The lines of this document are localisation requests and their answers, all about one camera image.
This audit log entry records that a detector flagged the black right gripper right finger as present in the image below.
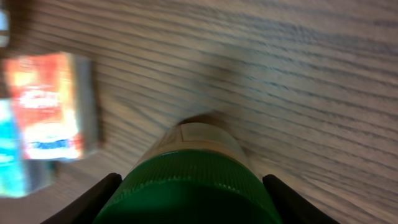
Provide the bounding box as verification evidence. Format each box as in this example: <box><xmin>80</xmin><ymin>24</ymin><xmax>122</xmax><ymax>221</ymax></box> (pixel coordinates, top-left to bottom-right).
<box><xmin>262</xmin><ymin>174</ymin><xmax>338</xmax><ymax>224</ymax></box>

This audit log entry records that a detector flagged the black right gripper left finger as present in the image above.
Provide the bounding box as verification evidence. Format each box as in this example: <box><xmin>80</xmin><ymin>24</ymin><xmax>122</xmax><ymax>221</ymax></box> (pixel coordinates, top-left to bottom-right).
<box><xmin>42</xmin><ymin>173</ymin><xmax>123</xmax><ymax>224</ymax></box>

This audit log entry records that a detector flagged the teal Kleenex tissue pack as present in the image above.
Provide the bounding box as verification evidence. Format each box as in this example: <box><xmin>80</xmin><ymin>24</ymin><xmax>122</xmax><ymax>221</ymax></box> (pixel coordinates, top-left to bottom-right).
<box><xmin>0</xmin><ymin>98</ymin><xmax>58</xmax><ymax>199</ymax></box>

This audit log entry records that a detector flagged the green lid jar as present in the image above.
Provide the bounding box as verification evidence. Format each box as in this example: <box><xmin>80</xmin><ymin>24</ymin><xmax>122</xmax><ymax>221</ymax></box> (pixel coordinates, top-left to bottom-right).
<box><xmin>95</xmin><ymin>123</ymin><xmax>282</xmax><ymax>223</ymax></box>

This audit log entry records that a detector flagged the orange Kleenex tissue pack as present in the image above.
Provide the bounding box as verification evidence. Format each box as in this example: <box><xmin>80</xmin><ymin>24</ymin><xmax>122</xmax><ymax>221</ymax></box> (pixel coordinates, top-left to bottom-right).
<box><xmin>3</xmin><ymin>52</ymin><xmax>99</xmax><ymax>161</ymax></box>

